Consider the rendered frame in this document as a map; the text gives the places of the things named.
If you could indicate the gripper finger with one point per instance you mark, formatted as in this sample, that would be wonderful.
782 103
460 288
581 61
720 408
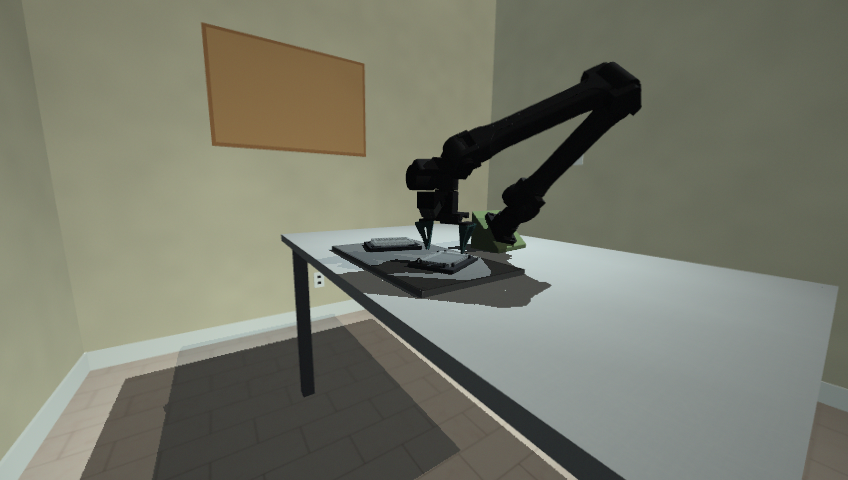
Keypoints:
429 228
462 233

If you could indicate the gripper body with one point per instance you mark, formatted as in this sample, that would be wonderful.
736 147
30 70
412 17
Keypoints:
455 219

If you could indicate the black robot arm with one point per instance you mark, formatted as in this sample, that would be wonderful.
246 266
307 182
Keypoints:
524 198

